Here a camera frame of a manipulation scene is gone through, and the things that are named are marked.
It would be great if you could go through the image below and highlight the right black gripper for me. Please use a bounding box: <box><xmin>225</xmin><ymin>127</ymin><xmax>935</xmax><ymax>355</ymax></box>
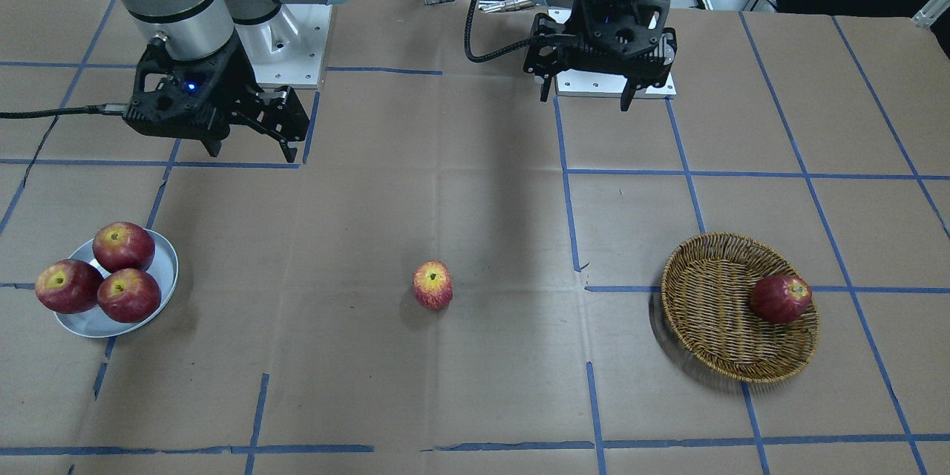
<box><xmin>122</xmin><ymin>34</ymin><xmax>311</xmax><ymax>163</ymax></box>

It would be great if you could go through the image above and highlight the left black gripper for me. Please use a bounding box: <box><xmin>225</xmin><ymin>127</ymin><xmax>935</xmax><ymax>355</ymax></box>
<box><xmin>523</xmin><ymin>0</ymin><xmax>678</xmax><ymax>112</ymax></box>

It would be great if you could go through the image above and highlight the woven wicker basket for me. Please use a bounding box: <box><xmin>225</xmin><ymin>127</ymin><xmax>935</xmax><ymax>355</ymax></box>
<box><xmin>661</xmin><ymin>232</ymin><xmax>820</xmax><ymax>384</ymax></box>

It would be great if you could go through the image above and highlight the red yellow transferred apple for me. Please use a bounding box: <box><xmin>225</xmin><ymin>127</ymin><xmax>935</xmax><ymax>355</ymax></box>
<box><xmin>413</xmin><ymin>260</ymin><xmax>453</xmax><ymax>310</ymax></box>

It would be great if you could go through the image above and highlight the red apple plate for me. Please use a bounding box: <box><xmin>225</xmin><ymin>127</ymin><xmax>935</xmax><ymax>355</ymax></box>
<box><xmin>34</xmin><ymin>259</ymin><xmax>104</xmax><ymax>314</ymax></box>
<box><xmin>97</xmin><ymin>269</ymin><xmax>162</xmax><ymax>324</ymax></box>
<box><xmin>92</xmin><ymin>221</ymin><xmax>156</xmax><ymax>273</ymax></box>

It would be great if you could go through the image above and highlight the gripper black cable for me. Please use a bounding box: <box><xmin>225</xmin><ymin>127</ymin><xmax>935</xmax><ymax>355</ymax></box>
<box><xmin>0</xmin><ymin>104</ymin><xmax>131</xmax><ymax>120</ymax></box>
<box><xmin>465</xmin><ymin>0</ymin><xmax>539</xmax><ymax>64</ymax></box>

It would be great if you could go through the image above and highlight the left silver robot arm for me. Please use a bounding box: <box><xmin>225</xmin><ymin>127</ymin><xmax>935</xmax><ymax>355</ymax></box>
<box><xmin>523</xmin><ymin>0</ymin><xmax>678</xmax><ymax>111</ymax></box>

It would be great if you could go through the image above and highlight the red apple plate front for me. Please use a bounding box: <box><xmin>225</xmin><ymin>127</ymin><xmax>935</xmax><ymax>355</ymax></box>
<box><xmin>97</xmin><ymin>269</ymin><xmax>162</xmax><ymax>324</ymax></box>

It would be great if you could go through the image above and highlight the red apple plate back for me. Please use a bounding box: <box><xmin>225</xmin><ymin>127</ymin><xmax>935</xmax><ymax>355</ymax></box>
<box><xmin>92</xmin><ymin>221</ymin><xmax>156</xmax><ymax>273</ymax></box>

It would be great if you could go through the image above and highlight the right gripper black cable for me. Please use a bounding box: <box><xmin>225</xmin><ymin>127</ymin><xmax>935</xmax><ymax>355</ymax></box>
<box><xmin>0</xmin><ymin>104</ymin><xmax>131</xmax><ymax>120</ymax></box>

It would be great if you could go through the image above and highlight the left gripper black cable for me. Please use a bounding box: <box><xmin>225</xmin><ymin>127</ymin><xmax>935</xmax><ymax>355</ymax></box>
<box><xmin>465</xmin><ymin>0</ymin><xmax>539</xmax><ymax>64</ymax></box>

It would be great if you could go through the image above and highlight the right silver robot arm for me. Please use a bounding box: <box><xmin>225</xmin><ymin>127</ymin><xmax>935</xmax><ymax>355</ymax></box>
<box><xmin>121</xmin><ymin>0</ymin><xmax>346</xmax><ymax>163</ymax></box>

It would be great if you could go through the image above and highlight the red apple in basket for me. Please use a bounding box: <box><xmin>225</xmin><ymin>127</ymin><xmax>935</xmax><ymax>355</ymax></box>
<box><xmin>750</xmin><ymin>275</ymin><xmax>812</xmax><ymax>325</ymax></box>

